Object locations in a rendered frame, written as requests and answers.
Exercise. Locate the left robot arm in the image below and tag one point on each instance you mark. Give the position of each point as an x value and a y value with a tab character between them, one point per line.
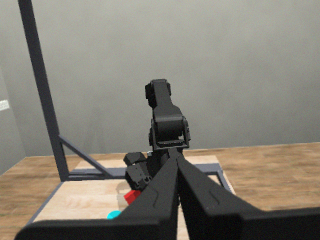
167	125

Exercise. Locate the dark red cylinder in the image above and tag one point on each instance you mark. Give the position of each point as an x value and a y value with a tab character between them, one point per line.
129	197

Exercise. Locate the teal cylinder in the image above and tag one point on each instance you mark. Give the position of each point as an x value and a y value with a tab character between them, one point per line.
113	214

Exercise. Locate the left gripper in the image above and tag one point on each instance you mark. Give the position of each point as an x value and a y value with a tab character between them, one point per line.
136	157

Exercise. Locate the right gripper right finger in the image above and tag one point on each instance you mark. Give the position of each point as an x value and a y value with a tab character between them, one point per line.
211	212

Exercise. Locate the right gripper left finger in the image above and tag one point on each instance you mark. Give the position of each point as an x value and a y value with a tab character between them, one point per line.
153	215

